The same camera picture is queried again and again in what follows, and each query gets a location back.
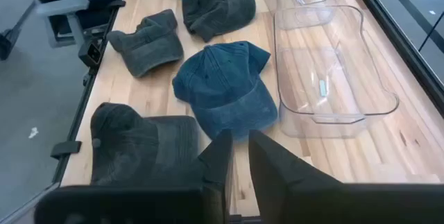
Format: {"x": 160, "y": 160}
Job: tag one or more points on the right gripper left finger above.
{"x": 173, "y": 205}

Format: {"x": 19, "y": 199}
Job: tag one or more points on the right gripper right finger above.
{"x": 312, "y": 203}

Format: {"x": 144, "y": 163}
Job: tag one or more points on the black cap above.
{"x": 132, "y": 147}

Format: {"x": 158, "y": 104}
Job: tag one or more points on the blue denim cap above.
{"x": 225, "y": 88}

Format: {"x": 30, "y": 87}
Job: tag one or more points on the grey washed cap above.
{"x": 149, "y": 47}

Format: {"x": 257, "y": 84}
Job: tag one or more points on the dark grey cap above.
{"x": 215, "y": 12}

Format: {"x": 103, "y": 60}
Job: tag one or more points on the grey metal stand foot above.
{"x": 62, "y": 5}

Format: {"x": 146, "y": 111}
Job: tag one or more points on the black frame bracket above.
{"x": 116, "y": 3}
{"x": 66, "y": 148}

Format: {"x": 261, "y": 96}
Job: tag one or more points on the black table-level camera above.
{"x": 91, "y": 53}

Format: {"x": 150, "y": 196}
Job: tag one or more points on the black aluminium table frame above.
{"x": 399, "y": 40}

